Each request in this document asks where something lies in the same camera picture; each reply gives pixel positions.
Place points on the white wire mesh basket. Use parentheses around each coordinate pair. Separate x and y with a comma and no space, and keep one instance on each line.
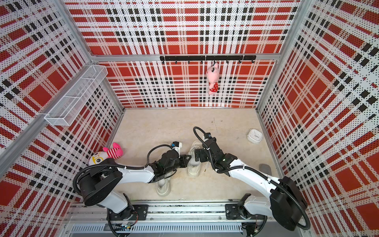
(66,110)

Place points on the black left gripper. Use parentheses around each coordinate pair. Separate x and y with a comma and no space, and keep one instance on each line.
(184,162)

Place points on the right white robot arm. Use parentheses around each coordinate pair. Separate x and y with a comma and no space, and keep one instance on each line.
(283,199)

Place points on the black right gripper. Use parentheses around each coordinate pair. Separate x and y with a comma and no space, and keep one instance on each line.
(202,152)

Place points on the black hook rail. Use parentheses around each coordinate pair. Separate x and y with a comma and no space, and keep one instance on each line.
(209,58)

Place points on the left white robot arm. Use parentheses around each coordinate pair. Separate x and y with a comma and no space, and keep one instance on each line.
(96,183)

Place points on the grey flat object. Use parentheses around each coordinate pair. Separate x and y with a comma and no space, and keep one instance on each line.
(265,168)

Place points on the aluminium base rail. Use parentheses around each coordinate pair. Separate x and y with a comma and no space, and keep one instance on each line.
(173,218)

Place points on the pink hanging plush toy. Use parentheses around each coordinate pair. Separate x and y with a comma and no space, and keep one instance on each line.
(213,75)

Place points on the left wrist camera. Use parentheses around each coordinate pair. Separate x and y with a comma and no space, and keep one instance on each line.
(177,146)

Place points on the pink striped plush doll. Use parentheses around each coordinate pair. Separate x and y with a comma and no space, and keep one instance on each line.
(115,153)

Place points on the white sneaker one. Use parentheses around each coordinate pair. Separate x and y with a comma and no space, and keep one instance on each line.
(194,167)
(163,187)

